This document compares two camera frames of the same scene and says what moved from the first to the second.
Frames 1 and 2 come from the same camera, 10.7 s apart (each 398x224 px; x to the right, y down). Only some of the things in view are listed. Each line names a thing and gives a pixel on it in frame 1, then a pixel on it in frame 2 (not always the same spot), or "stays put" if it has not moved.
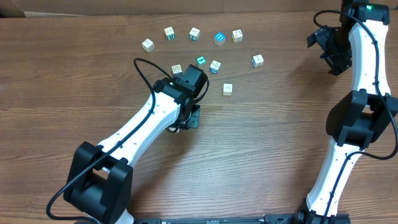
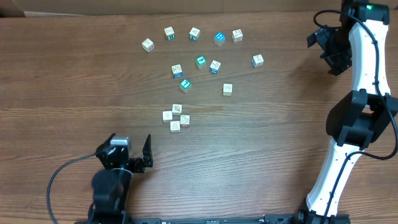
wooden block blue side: [177, 71] stays put
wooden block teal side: [194, 34] stays put
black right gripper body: [325, 43] stays put
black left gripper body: [191, 119] to [131, 163]
